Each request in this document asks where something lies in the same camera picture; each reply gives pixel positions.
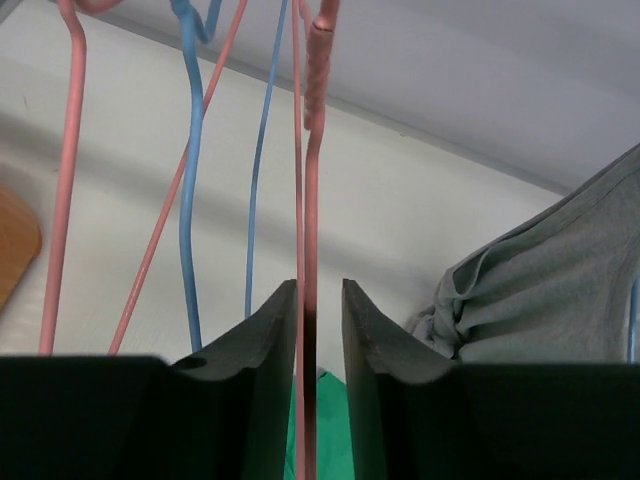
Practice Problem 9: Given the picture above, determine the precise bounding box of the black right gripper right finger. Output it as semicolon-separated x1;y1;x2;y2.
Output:
342;279;639;479

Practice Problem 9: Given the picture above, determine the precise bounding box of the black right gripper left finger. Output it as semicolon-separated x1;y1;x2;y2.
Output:
1;280;297;479

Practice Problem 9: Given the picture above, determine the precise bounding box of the green tank top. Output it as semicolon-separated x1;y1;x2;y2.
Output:
283;368;359;480

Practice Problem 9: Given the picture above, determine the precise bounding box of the grey tank top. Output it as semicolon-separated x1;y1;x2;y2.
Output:
408;147;639;363

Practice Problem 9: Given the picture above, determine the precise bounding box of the blue wire hanger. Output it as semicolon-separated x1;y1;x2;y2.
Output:
171;1;288;352
627;278;639;363

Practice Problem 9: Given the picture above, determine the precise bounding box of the pink wire hanger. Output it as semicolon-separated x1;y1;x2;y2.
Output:
292;0;340;480
39;1;247;355

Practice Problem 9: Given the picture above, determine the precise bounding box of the orange plastic tub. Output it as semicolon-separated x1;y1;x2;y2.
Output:
0;185;42;308

